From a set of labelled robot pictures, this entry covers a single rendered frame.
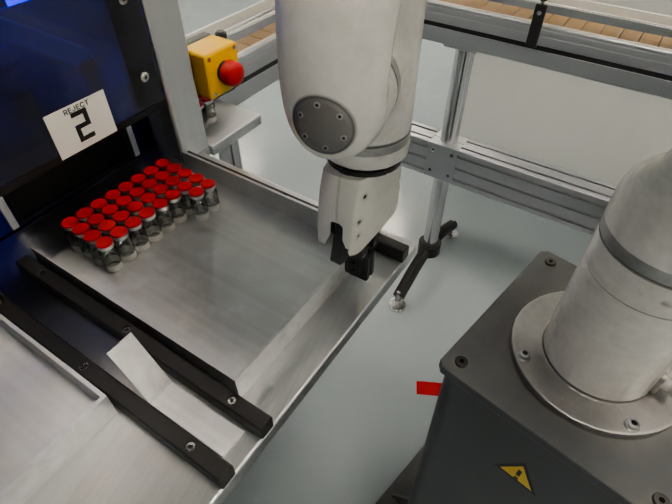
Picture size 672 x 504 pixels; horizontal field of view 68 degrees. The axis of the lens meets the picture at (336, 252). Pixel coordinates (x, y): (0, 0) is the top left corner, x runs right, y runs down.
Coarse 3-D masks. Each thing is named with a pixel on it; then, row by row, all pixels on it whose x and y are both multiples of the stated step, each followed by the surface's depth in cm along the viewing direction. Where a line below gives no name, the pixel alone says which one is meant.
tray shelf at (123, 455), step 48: (96, 192) 76; (288, 192) 76; (48, 240) 68; (0, 288) 62; (384, 288) 63; (96, 336) 57; (336, 336) 57; (288, 384) 53; (144, 432) 49; (48, 480) 46; (96, 480) 46; (144, 480) 46; (192, 480) 46
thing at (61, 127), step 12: (96, 96) 63; (72, 108) 61; (96, 108) 64; (108, 108) 65; (48, 120) 59; (60, 120) 60; (72, 120) 62; (84, 120) 63; (96, 120) 64; (108, 120) 66; (60, 132) 61; (72, 132) 62; (84, 132) 64; (96, 132) 65; (108, 132) 67; (60, 144) 62; (72, 144) 63; (84, 144) 64
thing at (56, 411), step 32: (0, 320) 55; (0, 352) 55; (32, 352) 55; (0, 384) 52; (32, 384) 52; (64, 384) 52; (0, 416) 50; (32, 416) 50; (64, 416) 50; (96, 416) 48; (0, 448) 48; (32, 448) 48; (64, 448) 46; (0, 480) 45; (32, 480) 44
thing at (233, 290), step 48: (240, 192) 75; (192, 240) 68; (240, 240) 68; (288, 240) 68; (96, 288) 58; (144, 288) 62; (192, 288) 62; (240, 288) 62; (288, 288) 62; (336, 288) 62; (192, 336) 57; (240, 336) 57; (288, 336) 56; (240, 384) 50
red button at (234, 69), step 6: (228, 60) 77; (234, 60) 78; (222, 66) 77; (228, 66) 77; (234, 66) 77; (240, 66) 78; (222, 72) 77; (228, 72) 77; (234, 72) 77; (240, 72) 78; (222, 78) 78; (228, 78) 77; (234, 78) 78; (240, 78) 79; (228, 84) 78; (234, 84) 79
